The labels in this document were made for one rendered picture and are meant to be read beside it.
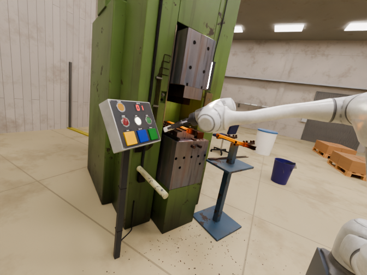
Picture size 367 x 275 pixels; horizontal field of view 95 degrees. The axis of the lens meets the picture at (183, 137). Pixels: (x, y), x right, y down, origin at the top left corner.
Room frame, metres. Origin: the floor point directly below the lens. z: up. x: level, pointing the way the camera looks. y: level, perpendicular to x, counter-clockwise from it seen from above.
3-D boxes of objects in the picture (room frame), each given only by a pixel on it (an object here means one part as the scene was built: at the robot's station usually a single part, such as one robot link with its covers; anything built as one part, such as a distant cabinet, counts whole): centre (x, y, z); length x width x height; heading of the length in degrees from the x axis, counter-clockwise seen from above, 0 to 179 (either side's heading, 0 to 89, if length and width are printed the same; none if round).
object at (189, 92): (1.62, 0.11, 1.32); 0.42 x 0.20 x 0.10; 39
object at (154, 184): (1.17, 0.19, 0.62); 0.44 x 0.05 x 0.05; 39
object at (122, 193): (1.04, 0.36, 0.54); 0.04 x 0.04 x 1.08; 39
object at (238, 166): (1.63, -0.51, 0.70); 0.40 x 0.30 x 0.02; 129
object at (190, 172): (1.66, 0.08, 0.69); 0.56 x 0.38 x 0.45; 39
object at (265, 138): (5.08, -2.47, 0.36); 0.58 x 0.58 x 0.73
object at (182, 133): (1.62, 0.11, 0.96); 0.42 x 0.20 x 0.09; 39
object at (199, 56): (1.64, 0.08, 1.56); 0.42 x 0.39 x 0.40; 39
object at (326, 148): (6.39, -5.73, 0.24); 1.35 x 0.98 x 0.47; 155
